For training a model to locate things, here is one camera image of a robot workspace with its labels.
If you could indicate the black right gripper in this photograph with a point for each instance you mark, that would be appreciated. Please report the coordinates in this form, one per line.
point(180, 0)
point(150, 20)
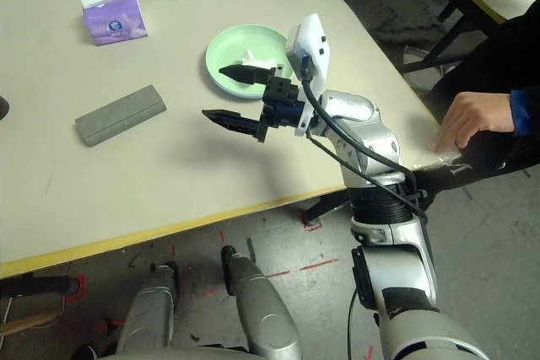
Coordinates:
point(282, 105)

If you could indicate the white tissue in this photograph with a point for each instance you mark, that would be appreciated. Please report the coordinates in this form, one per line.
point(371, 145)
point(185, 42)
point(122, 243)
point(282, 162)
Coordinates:
point(253, 58)

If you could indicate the green plate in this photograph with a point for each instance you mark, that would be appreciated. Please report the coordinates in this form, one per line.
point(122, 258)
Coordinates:
point(223, 52)

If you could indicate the grey glasses case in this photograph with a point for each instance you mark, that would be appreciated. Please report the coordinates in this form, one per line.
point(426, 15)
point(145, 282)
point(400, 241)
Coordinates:
point(120, 117)

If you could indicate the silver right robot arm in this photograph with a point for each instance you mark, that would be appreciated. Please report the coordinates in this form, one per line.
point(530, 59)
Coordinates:
point(358, 124)

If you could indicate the bystander forearm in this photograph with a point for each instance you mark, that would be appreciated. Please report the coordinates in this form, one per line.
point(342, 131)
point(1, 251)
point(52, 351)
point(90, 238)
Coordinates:
point(527, 111)

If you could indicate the bystander bare hand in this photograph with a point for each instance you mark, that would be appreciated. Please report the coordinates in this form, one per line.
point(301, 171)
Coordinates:
point(476, 117)

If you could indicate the black table base tube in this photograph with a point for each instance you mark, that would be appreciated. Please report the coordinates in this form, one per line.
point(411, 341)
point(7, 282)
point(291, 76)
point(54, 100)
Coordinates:
point(38, 286)
point(327, 205)

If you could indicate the purple tissue pack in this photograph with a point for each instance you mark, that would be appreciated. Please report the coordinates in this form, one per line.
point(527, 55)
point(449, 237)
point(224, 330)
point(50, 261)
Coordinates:
point(116, 25)

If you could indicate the clear plastic wrap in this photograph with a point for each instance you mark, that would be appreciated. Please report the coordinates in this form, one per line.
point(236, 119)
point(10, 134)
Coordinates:
point(441, 162)

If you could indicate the silver robot right leg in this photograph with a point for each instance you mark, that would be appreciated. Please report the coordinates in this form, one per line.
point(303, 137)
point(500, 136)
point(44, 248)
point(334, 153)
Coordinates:
point(261, 313)

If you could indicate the silver robot leg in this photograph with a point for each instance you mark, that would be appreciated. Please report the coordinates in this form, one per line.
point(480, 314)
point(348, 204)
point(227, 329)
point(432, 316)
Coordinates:
point(261, 313)
point(149, 313)

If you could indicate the silver robot left leg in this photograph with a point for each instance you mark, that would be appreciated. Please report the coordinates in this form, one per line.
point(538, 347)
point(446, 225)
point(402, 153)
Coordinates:
point(149, 313)

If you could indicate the black plastic cup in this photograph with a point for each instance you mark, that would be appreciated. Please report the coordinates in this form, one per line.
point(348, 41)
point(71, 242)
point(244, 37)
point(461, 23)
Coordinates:
point(3, 107)

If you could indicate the bystander black clothed body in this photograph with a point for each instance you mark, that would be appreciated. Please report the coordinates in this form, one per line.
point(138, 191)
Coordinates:
point(489, 65)

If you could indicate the grey robot torso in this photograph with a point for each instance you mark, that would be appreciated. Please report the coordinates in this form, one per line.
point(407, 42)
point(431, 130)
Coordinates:
point(169, 353)

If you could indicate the black sneaker white sole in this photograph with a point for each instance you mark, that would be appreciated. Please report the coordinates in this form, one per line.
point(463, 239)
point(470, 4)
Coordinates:
point(83, 352)

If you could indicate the wooden stick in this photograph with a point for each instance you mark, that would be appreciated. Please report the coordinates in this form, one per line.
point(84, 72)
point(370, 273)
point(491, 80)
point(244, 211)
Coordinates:
point(29, 322)

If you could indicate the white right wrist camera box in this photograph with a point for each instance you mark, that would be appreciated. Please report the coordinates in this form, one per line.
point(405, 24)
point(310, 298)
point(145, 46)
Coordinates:
point(312, 48)

